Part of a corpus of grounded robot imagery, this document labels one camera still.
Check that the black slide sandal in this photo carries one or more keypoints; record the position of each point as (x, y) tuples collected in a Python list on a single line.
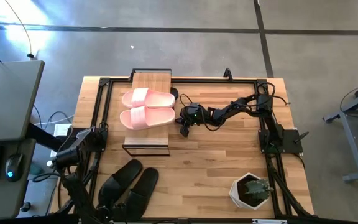
[(146, 183), (126, 171), (174, 93)]

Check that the large grey desk top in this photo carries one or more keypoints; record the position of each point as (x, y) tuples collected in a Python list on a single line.
[(8, 99)]

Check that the pink slide sandal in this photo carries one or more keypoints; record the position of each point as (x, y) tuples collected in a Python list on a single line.
[(158, 100), (158, 117)]

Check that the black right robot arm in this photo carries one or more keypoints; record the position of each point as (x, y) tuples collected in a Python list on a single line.
[(272, 124)]

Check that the black computer mouse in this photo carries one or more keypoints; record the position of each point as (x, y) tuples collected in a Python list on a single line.
[(14, 166)]

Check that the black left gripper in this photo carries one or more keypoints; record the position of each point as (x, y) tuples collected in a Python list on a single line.
[(110, 214)]

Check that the small white-capped bottle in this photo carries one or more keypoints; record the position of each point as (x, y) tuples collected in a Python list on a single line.
[(51, 164)]

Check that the small green cactus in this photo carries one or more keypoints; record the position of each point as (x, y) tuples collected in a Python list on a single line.
[(256, 188)]

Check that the wooden shelf with black frame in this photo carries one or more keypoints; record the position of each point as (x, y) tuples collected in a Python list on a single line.
[(148, 140)]

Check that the silver metal bracket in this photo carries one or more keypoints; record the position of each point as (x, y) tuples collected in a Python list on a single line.
[(269, 221)]

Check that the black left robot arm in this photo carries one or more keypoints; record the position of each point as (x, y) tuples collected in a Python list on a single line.
[(73, 149)]

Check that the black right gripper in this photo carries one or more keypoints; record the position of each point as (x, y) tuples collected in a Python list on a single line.
[(194, 115)]

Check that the dark table clamp hook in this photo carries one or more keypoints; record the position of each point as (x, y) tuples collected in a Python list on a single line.
[(131, 74), (227, 70)]

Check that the black round knob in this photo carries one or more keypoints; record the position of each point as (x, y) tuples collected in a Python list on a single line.
[(25, 207)]

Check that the black aluminium rig frame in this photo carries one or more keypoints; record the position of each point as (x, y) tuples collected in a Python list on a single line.
[(197, 81)]

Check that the black metal bar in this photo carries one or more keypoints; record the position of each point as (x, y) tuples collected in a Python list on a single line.
[(42, 137)]

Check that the small teal object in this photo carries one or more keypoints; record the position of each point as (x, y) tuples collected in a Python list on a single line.
[(36, 169)]

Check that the white hexagonal planter pot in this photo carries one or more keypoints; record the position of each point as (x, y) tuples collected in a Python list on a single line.
[(235, 199)]

